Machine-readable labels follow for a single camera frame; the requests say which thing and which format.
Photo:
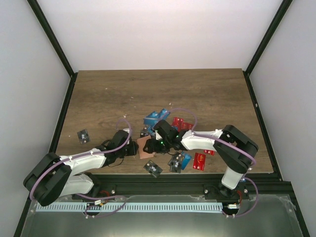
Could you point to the blue card pile top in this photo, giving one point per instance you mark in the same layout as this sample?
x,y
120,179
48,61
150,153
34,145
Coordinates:
x,y
154,117

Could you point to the metal sheet front panel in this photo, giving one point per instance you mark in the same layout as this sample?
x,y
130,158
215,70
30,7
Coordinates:
x,y
266,216

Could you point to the black frame post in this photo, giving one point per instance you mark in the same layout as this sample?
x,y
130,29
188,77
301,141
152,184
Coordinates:
x,y
38,12
277,19

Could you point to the light blue slotted cable duct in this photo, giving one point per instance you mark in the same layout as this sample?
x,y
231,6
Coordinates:
x,y
196,207

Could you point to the red card pile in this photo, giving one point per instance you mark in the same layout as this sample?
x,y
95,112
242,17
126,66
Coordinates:
x,y
179,124

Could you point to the black VIP card front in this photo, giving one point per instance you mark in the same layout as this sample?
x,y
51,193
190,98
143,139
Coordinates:
x,y
153,168

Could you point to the black VIP card pair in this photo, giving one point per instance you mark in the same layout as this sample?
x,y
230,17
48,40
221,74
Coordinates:
x,y
175,163

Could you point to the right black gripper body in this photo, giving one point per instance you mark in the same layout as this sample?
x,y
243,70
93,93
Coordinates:
x,y
162,147

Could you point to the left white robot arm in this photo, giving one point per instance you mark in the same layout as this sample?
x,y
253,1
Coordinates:
x,y
57,176

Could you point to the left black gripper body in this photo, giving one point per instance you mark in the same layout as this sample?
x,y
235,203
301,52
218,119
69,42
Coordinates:
x,y
122,153

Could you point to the red VIP card front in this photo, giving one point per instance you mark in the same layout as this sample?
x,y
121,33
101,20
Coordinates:
x,y
199,161

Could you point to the right black frame post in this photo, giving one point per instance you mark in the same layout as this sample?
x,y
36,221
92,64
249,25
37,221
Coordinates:
x,y
277,19

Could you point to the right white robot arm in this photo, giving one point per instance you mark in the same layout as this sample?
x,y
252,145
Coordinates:
x,y
235,148

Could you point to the blue card beside black pair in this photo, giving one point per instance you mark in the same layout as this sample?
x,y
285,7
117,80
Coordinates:
x,y
185,159

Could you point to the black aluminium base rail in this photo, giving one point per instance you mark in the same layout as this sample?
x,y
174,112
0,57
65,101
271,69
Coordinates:
x,y
207,185

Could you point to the lone black card far left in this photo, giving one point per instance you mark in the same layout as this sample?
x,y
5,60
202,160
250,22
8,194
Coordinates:
x,y
83,136

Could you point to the left black frame post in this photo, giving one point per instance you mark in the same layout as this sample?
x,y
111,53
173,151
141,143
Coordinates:
x,y
38,12

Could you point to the black cards under blue pile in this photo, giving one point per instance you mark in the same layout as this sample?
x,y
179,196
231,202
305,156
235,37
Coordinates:
x,y
147,131

